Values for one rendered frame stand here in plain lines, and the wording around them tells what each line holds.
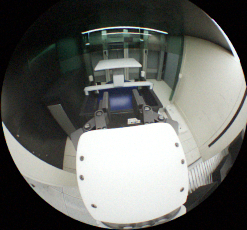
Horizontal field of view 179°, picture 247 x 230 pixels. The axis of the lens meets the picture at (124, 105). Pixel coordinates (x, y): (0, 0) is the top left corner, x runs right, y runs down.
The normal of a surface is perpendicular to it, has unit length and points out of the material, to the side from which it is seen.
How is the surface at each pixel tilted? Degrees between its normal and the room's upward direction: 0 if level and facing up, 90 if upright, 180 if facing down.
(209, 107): 90
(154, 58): 90
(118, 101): 89
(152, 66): 90
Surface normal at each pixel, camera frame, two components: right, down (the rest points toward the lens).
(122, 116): 0.12, 0.66
